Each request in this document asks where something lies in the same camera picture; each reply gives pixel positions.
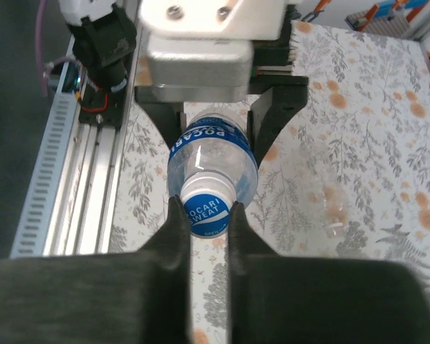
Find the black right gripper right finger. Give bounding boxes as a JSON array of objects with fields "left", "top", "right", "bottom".
[{"left": 227, "top": 200, "right": 430, "bottom": 344}]

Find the blue-topped white bottle cap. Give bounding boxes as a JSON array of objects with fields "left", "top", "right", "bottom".
[{"left": 180, "top": 171, "right": 236, "bottom": 239}]

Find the white slotted cable duct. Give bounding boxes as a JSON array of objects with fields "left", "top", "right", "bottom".
[{"left": 9, "top": 91, "right": 83, "bottom": 259}]

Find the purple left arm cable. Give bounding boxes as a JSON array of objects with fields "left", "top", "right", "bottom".
[{"left": 35, "top": 0, "right": 64, "bottom": 98}]

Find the clear unlabelled plastic bottle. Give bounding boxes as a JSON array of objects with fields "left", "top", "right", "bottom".
[{"left": 300, "top": 171, "right": 377, "bottom": 241}]

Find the wide grooved aluminium rail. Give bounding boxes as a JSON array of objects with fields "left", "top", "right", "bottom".
[{"left": 42, "top": 21, "right": 148, "bottom": 257}]

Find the floral grey tablecloth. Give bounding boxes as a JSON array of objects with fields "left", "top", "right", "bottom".
[{"left": 107, "top": 19, "right": 430, "bottom": 344}]

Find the blue label Pocari bottle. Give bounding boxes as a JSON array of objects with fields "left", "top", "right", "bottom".
[{"left": 166, "top": 107, "right": 261, "bottom": 216}]

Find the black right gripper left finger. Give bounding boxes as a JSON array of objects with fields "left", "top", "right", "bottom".
[{"left": 0, "top": 195, "right": 193, "bottom": 344}]

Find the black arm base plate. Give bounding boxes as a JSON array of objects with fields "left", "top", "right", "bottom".
[{"left": 79, "top": 82, "right": 130, "bottom": 128}]

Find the grey metal panel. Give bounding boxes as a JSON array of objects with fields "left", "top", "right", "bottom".
[{"left": 0, "top": 0, "right": 76, "bottom": 268}]

